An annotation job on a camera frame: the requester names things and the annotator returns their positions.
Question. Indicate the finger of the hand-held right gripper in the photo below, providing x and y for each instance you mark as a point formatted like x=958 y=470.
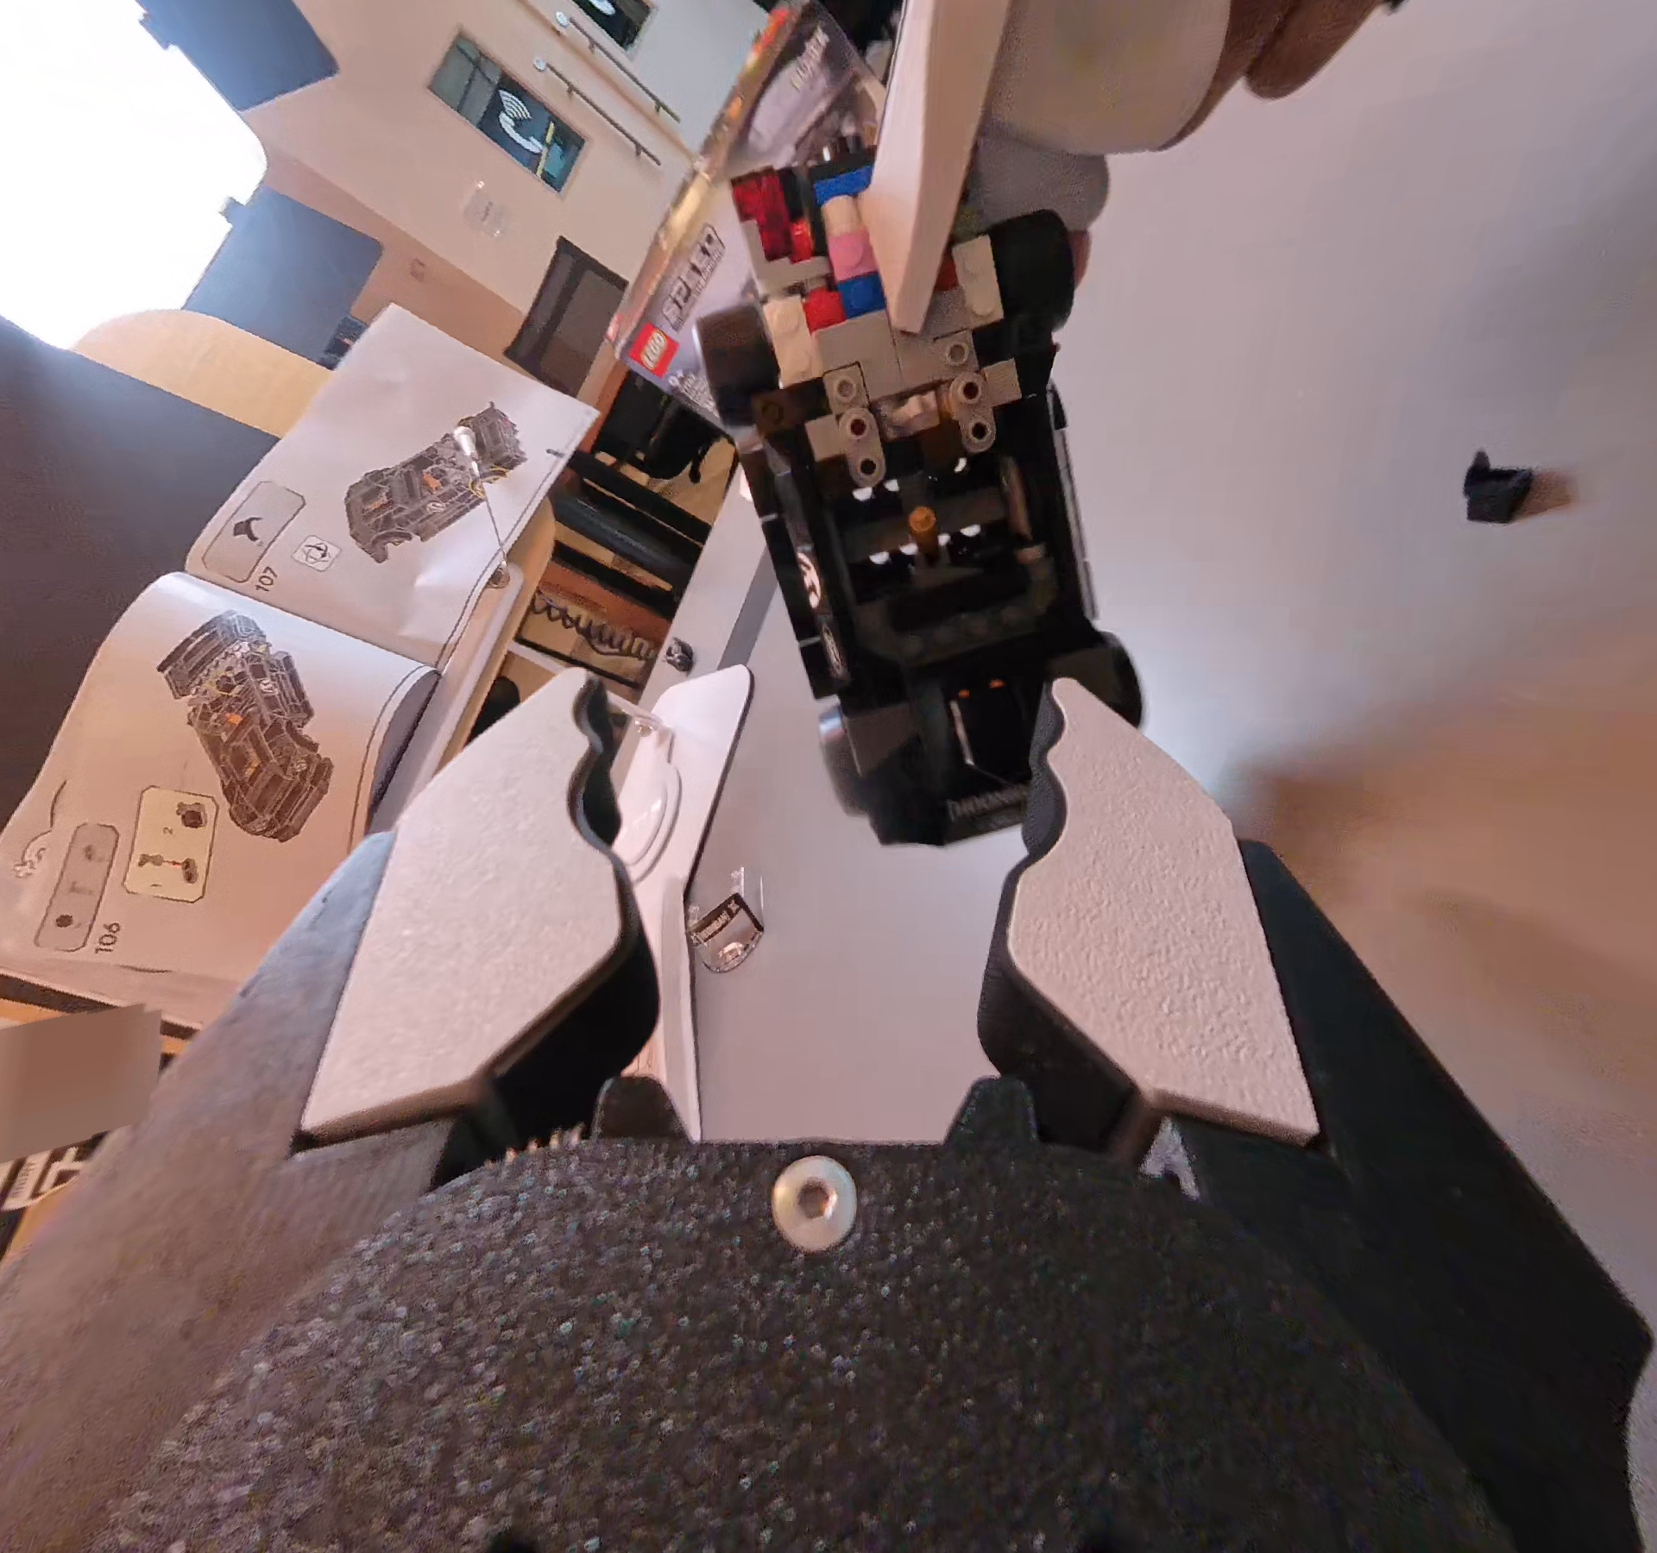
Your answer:
x=954 y=79

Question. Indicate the lego instruction booklet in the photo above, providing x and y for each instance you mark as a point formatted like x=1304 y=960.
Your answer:
x=285 y=648

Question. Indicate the lego set box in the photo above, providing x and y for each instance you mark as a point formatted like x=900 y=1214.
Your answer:
x=751 y=181

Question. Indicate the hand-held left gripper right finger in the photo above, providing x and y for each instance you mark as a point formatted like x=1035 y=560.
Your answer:
x=1153 y=933

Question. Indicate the black office chair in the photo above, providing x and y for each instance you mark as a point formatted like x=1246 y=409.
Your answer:
x=622 y=531

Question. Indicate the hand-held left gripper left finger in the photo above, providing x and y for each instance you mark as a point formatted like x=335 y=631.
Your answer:
x=479 y=933

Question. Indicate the clear lego windshield piece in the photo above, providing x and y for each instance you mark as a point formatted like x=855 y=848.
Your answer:
x=728 y=920

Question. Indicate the tiny black lego piece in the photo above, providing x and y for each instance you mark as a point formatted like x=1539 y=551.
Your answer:
x=1497 y=488

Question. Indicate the black lego car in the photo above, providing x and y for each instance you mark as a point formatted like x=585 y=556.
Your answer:
x=920 y=518

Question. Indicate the white printed paper bag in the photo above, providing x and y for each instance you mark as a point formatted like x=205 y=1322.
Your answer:
x=65 y=1101

